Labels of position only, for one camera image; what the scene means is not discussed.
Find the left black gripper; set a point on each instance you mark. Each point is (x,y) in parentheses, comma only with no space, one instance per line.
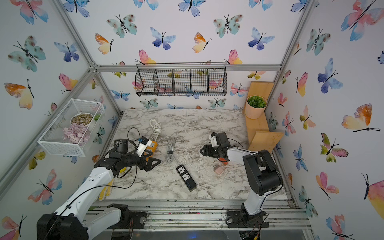
(148,166)

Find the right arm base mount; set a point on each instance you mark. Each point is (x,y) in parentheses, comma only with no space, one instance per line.
(241,219)

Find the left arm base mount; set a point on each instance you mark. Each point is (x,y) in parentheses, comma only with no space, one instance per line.
(130,220)

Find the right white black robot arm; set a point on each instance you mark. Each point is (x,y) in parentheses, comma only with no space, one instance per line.
(262,173)

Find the bowl of brown pebbles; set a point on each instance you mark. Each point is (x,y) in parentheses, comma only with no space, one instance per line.
(82,119)

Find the pink flower pile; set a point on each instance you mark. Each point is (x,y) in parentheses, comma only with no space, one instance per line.
(77,134)

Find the black power strip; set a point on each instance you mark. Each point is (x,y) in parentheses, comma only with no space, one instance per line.
(186,177)

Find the pink pot green plant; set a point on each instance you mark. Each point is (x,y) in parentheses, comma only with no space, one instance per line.
(255,107)

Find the pink plug adapter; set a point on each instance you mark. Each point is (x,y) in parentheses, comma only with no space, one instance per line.
(218,170)

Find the yellow rubber glove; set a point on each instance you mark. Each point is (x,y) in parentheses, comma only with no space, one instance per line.
(106,191)

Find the wooden corner shelf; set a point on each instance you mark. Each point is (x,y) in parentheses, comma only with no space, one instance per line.
(259,135)

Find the white mesh wall basket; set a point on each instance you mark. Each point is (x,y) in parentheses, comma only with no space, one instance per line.
(52,140)

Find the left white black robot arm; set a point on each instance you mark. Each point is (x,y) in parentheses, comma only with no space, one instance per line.
(68,221)

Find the black wire wall basket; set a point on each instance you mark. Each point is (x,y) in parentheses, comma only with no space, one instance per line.
(181,80)

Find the red cube socket adapter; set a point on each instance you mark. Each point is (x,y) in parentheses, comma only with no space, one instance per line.
(223,161)

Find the orange power strip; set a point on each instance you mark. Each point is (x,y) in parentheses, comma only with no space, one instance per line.
(150,149)

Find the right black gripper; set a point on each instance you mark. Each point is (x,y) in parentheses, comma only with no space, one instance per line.
(207,150)

